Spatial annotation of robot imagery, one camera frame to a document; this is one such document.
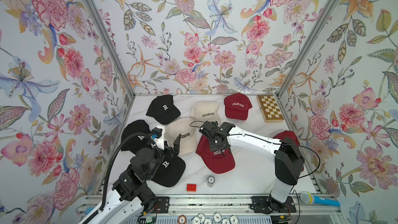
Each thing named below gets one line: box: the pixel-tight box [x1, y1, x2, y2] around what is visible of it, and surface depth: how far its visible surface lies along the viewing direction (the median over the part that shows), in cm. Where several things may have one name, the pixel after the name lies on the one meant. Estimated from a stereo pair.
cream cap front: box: [165, 117, 199, 156], surface depth 94 cm
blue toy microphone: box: [300, 191, 341, 207], surface depth 76 cm
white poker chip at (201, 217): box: [196, 212, 206, 223], surface depth 72 cm
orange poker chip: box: [178, 214, 188, 224], surface depth 72 cm
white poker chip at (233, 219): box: [229, 214, 239, 224], surface depth 72 cm
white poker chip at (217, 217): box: [212, 212, 223, 223], surface depth 73 cm
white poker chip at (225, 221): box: [221, 217, 231, 224], surface depth 72 cm
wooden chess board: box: [256, 94, 284, 123], surface depth 112 cm
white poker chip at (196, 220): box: [190, 216, 202, 224], surface depth 72 cm
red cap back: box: [223, 92, 253, 121], surface depth 112 cm
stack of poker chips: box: [206, 175, 216, 188], surface depth 78 cm
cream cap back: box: [189, 101, 222, 125], surface depth 108 cm
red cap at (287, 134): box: [272, 130, 301, 146], surface depth 91 cm
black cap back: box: [145, 94, 181, 125], surface depth 110 cm
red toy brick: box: [186, 183, 197, 192], surface depth 80 cm
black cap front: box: [150, 154, 187, 188], surface depth 83 cm
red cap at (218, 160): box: [195, 134, 236, 174], surface depth 88 cm
